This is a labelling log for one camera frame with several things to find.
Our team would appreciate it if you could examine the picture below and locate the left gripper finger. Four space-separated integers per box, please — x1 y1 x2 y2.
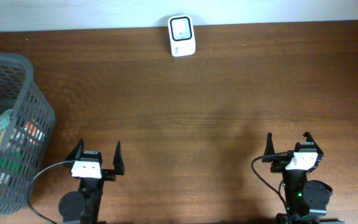
65 139 84 161
112 141 125 175

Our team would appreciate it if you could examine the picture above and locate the left black camera cable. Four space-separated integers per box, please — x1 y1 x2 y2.
26 160 73 224

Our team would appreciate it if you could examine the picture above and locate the white barcode scanner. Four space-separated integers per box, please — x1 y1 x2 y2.
167 15 196 57

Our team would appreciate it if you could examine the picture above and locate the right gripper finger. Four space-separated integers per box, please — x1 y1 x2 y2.
264 133 275 156
303 132 314 142

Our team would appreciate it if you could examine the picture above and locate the right black camera cable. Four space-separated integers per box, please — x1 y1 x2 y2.
250 154 291 215

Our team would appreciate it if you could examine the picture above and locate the small orange carton box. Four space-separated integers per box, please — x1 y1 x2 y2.
24 121 44 141

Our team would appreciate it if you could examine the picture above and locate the grey plastic mesh basket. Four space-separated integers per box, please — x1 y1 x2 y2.
0 52 56 216

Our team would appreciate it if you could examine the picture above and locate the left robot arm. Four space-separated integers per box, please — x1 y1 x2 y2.
58 139 125 224

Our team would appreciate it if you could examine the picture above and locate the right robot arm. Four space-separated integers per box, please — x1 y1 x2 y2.
262 132 342 223

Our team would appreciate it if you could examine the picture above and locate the black camera cable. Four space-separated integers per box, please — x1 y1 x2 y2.
250 154 291 215
26 160 73 224

